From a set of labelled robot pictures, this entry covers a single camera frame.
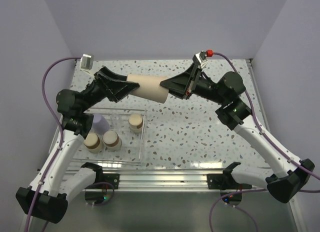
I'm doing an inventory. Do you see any aluminium frame rail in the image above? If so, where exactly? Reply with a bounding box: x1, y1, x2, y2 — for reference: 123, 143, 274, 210
32, 169, 297, 193

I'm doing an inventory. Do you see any clear acrylic dish rack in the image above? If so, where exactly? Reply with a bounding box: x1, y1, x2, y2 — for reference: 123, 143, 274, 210
72, 107, 148, 168

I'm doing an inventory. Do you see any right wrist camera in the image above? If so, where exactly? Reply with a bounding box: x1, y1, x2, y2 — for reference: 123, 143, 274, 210
192, 49, 214, 69

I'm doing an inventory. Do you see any beige plastic cup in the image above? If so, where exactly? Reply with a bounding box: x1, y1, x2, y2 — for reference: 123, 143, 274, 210
127, 74, 169, 104

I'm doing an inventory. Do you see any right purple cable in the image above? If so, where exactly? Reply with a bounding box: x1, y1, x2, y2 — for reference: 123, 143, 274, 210
208, 51, 320, 232

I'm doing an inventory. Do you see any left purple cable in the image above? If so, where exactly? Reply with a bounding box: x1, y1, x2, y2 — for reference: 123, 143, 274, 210
23, 57, 82, 232

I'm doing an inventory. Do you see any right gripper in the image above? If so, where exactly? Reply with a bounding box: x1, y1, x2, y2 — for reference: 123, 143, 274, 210
159, 62, 228, 105

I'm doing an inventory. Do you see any clear glass cup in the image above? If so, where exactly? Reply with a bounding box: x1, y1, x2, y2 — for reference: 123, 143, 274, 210
110, 113, 123, 129

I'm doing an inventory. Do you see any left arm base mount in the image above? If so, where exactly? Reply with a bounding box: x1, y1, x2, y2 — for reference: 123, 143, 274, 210
86, 173, 120, 190

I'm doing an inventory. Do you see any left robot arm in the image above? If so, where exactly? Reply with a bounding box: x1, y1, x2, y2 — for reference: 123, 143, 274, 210
15, 67, 140, 227

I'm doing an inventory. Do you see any purple plastic cup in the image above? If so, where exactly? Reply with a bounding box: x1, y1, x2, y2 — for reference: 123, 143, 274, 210
92, 113, 110, 135

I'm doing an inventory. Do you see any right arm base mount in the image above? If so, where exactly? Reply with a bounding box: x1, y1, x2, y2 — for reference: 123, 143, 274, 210
206, 173, 252, 191

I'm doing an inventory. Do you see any steel cup front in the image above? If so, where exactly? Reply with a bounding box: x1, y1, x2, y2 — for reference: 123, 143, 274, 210
102, 130, 122, 152

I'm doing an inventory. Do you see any purple cable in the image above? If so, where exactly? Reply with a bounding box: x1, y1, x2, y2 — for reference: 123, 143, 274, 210
208, 51, 320, 232
23, 57, 82, 232

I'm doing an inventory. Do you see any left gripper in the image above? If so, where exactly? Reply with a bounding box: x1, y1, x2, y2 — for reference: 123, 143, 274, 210
79, 66, 139, 113

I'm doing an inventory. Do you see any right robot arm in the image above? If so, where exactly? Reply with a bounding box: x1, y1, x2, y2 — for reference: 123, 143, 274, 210
160, 64, 315, 203

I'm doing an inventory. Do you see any steel cup with cork base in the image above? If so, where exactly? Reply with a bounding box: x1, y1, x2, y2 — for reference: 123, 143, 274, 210
128, 113, 144, 134

